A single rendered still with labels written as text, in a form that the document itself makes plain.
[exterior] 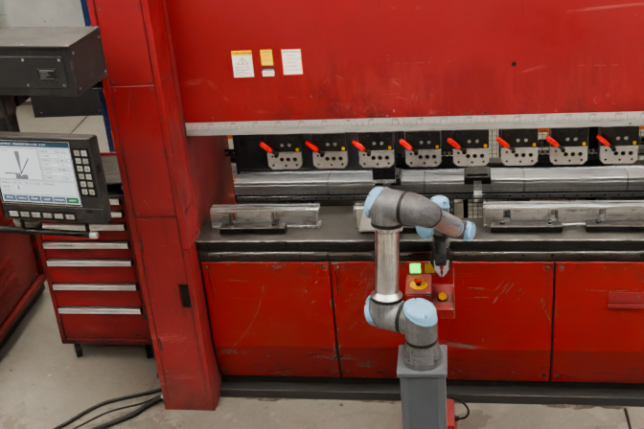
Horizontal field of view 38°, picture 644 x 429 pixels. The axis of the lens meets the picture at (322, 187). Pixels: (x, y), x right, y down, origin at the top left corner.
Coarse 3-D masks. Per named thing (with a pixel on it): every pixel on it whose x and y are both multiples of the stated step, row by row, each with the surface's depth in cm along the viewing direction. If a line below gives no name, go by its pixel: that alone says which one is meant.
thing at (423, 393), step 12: (444, 348) 346; (444, 360) 339; (408, 372) 335; (420, 372) 334; (432, 372) 334; (444, 372) 333; (408, 384) 337; (420, 384) 336; (432, 384) 335; (444, 384) 338; (408, 396) 339; (420, 396) 339; (432, 396) 338; (444, 396) 340; (408, 408) 341; (420, 408) 341; (432, 408) 340; (444, 408) 342; (408, 420) 344; (420, 420) 343; (432, 420) 343; (444, 420) 344
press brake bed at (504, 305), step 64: (256, 256) 416; (320, 256) 411; (512, 256) 398; (576, 256) 394; (640, 256) 390; (256, 320) 431; (320, 320) 426; (448, 320) 417; (512, 320) 412; (576, 320) 407; (640, 320) 403; (256, 384) 454; (320, 384) 450; (384, 384) 446; (448, 384) 441; (512, 384) 436; (576, 384) 431; (640, 384) 426
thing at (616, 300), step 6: (612, 294) 399; (618, 294) 398; (624, 294) 398; (630, 294) 398; (636, 294) 397; (642, 294) 397; (612, 300) 400; (618, 300) 400; (624, 300) 399; (630, 300) 399; (636, 300) 398; (642, 300) 398; (612, 306) 400; (618, 306) 399; (624, 306) 399; (630, 306) 398; (636, 306) 398; (642, 306) 398
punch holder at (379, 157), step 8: (360, 136) 395; (368, 136) 395; (376, 136) 394; (384, 136) 394; (392, 136) 393; (368, 144) 396; (376, 144) 396; (384, 144) 395; (392, 144) 395; (360, 152) 398; (376, 152) 397; (384, 152) 397; (392, 152) 396; (360, 160) 400; (368, 160) 399; (376, 160) 399; (384, 160) 398; (392, 160) 398
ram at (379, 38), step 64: (192, 0) 379; (256, 0) 376; (320, 0) 372; (384, 0) 368; (448, 0) 365; (512, 0) 361; (576, 0) 358; (640, 0) 355; (192, 64) 392; (256, 64) 388; (320, 64) 384; (384, 64) 380; (448, 64) 376; (512, 64) 372; (576, 64) 369; (640, 64) 365; (256, 128) 400; (320, 128) 396; (384, 128) 392; (448, 128) 388
